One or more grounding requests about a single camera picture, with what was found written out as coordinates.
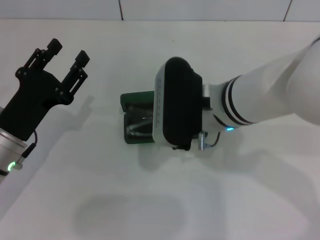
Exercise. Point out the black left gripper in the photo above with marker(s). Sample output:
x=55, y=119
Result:
x=32, y=100

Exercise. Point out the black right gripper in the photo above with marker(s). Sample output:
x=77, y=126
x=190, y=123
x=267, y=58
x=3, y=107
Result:
x=181, y=148

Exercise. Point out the clear white glasses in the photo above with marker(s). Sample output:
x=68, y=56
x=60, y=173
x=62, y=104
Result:
x=136, y=125

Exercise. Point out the green glasses case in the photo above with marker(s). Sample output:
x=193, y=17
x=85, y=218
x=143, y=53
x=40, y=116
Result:
x=130, y=100

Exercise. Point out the clear right wrist connector plug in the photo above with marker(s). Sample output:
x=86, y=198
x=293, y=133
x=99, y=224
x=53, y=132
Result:
x=203, y=141

